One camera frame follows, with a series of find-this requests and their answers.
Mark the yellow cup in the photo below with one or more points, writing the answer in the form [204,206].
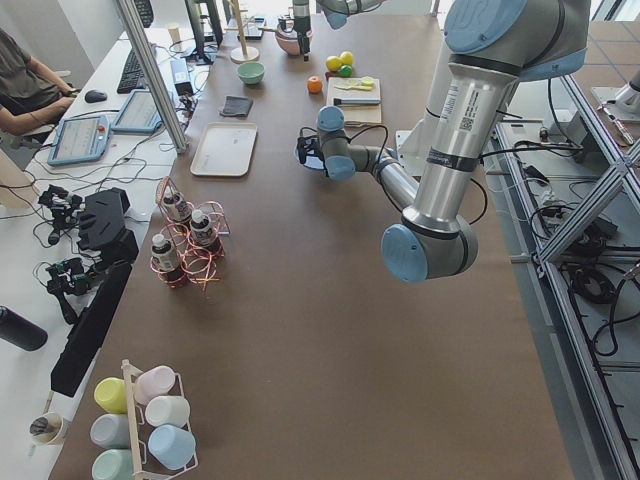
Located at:
[110,395]

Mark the black computer mouse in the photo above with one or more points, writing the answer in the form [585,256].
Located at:
[95,96]

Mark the wooden cutting board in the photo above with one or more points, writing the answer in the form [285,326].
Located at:
[356,116]

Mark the aluminium frame post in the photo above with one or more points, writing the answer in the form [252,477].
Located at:
[135,31]

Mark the blue teach pendant near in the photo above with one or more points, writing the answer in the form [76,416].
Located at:
[80,140]

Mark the mint cup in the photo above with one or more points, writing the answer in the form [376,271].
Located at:
[113,464]

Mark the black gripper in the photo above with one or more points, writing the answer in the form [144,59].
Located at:
[300,23]
[311,147]

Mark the tea bottle right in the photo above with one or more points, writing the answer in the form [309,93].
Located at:
[176,207]

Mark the white cup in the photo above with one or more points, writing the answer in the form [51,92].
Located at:
[165,409]

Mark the pink cup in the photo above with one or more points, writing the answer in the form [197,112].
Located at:
[155,382]

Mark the green bowl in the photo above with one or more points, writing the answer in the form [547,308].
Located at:
[251,73]

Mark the blue cup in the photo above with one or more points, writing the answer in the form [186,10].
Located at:
[173,447]

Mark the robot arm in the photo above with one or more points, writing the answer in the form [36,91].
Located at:
[336,13]
[492,46]

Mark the black monitor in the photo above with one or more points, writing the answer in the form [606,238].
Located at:
[206,29]

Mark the tea bottle front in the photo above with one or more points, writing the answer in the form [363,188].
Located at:
[166,261]

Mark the grey cup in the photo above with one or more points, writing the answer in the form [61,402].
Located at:
[111,431]

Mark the tea bottle left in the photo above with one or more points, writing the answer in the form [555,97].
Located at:
[203,233]

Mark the grey folded cloth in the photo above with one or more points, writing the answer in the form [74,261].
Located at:
[236,107]

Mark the orange fruit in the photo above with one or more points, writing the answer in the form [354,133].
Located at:
[314,85]

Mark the blue teach pendant far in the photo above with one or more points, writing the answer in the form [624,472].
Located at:
[138,115]

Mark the blue plate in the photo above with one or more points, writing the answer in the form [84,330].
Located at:
[307,155]

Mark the paper cup with tools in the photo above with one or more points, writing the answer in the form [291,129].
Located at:
[50,428]

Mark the green lime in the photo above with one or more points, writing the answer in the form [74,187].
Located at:
[345,71]

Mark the yellow lemon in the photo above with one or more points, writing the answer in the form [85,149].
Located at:
[347,58]
[333,63]

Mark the steel muddler black tip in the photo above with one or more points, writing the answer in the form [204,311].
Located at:
[356,102]

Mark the black keyboard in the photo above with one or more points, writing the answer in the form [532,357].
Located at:
[132,76]

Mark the copper wire bottle rack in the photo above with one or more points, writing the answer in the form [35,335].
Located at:
[198,263]

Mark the black water bottle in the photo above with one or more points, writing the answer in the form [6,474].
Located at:
[20,332]

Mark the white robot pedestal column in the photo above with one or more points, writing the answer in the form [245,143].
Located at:
[413,146]

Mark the blue teach pendant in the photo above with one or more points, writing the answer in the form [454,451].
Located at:
[80,140]
[138,115]

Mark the seated person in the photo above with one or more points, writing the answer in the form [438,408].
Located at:
[32,95]

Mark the pink bowl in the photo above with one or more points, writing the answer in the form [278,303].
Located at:
[286,36]

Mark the tea bottle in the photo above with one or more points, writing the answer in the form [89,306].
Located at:
[203,233]
[176,207]
[166,261]

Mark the cream rabbit tray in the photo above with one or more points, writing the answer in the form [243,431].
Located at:
[224,150]

